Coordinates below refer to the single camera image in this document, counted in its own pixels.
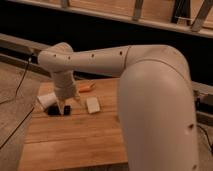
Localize orange carrot toy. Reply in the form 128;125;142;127
78;83;95;93

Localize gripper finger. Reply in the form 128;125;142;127
74;97;84;108
58;100;65;115

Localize white paper cup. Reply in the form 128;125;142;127
37;92;56;109

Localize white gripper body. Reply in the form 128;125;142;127
51;71;78;100

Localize black rectangular block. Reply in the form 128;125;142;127
48;105;71;116

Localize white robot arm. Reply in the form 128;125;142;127
38;43;199;171

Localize black cable left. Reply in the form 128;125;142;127
0;50;36;150

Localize cream sponge block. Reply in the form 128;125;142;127
86;97;100;114

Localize wooden board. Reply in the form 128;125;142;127
18;78;127;171

